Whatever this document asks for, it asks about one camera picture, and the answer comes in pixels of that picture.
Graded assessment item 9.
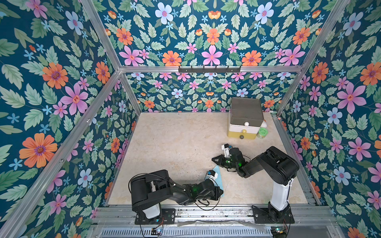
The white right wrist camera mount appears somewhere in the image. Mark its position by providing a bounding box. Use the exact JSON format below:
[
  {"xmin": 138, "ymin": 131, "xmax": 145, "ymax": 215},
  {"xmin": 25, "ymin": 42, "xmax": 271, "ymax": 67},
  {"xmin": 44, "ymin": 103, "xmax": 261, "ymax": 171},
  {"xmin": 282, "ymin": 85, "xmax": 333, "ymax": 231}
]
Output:
[{"xmin": 221, "ymin": 144, "xmax": 233, "ymax": 158}]

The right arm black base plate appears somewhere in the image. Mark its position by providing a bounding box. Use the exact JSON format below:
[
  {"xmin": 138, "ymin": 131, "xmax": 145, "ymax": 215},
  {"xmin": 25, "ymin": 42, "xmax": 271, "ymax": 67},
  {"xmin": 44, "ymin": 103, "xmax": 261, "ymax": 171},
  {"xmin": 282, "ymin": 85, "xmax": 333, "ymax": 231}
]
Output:
[{"xmin": 251, "ymin": 203, "xmax": 295, "ymax": 225}]

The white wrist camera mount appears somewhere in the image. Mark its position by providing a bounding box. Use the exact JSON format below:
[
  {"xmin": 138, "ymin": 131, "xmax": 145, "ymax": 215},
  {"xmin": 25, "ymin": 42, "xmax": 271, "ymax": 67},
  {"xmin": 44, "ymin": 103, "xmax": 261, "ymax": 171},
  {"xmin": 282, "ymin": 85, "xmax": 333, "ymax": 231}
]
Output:
[
  {"xmin": 205, "ymin": 170, "xmax": 218, "ymax": 181},
  {"xmin": 221, "ymin": 144, "xmax": 233, "ymax": 158}
]

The white orange round object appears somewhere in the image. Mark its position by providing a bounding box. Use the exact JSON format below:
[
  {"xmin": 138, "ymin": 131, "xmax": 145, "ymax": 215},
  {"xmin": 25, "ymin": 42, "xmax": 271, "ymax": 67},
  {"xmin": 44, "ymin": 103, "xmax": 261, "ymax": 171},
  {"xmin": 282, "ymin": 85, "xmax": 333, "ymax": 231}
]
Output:
[{"xmin": 261, "ymin": 120, "xmax": 267, "ymax": 128}]

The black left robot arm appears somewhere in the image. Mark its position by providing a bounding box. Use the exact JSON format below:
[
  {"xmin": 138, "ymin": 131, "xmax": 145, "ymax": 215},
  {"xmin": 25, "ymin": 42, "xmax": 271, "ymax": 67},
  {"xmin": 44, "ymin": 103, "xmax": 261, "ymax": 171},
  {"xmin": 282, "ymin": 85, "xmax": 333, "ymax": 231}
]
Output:
[{"xmin": 129, "ymin": 170, "xmax": 224, "ymax": 219}]

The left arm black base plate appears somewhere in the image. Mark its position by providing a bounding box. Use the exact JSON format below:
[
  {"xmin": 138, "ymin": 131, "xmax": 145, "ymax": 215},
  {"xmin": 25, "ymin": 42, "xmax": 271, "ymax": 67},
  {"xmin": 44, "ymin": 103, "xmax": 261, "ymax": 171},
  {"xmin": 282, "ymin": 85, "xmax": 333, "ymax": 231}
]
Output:
[{"xmin": 135, "ymin": 207, "xmax": 176, "ymax": 225}]

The aluminium front frame rail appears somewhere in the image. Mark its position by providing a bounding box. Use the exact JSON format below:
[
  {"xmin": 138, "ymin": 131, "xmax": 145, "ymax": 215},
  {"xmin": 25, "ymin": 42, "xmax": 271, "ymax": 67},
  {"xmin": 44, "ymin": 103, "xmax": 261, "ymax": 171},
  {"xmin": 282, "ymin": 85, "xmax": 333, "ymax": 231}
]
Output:
[{"xmin": 92, "ymin": 204, "xmax": 338, "ymax": 226}]

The light blue square paper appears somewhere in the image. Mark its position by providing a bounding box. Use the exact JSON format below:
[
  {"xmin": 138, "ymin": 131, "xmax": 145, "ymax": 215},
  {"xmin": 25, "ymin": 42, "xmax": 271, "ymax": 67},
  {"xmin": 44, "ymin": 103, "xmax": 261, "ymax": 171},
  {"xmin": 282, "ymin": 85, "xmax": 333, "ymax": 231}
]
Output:
[{"xmin": 213, "ymin": 165, "xmax": 224, "ymax": 190}]

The yellow white grey drawer box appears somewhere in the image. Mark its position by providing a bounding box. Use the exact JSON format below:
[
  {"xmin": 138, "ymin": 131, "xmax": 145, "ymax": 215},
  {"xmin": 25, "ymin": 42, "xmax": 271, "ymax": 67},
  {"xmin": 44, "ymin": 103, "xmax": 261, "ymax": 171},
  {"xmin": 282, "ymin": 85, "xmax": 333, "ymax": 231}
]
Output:
[{"xmin": 227, "ymin": 97, "xmax": 265, "ymax": 139}]

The black hook rail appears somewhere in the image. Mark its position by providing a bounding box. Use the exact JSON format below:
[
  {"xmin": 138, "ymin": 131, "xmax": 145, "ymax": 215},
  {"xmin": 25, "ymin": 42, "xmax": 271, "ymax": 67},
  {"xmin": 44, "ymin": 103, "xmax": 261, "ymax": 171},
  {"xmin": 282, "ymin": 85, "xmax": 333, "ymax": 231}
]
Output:
[{"xmin": 178, "ymin": 66, "xmax": 241, "ymax": 74}]

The green lidded small jar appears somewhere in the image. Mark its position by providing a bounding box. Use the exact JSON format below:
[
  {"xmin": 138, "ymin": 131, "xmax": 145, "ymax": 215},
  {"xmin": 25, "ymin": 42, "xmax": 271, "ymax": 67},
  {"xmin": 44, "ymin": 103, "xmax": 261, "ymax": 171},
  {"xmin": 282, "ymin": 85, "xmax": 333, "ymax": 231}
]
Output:
[{"xmin": 257, "ymin": 128, "xmax": 268, "ymax": 139}]

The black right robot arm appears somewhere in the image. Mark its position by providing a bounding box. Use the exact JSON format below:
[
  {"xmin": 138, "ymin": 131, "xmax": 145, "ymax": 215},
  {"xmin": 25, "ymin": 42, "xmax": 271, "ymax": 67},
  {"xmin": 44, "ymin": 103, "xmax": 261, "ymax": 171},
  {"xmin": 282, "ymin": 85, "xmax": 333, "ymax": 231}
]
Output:
[{"xmin": 211, "ymin": 144, "xmax": 300, "ymax": 213}]

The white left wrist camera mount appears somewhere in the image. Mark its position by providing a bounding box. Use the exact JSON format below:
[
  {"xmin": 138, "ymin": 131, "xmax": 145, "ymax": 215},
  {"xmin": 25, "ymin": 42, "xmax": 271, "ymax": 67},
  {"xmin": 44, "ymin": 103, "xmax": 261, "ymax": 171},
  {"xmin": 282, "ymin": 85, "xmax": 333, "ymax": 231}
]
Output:
[{"xmin": 205, "ymin": 170, "xmax": 218, "ymax": 181}]

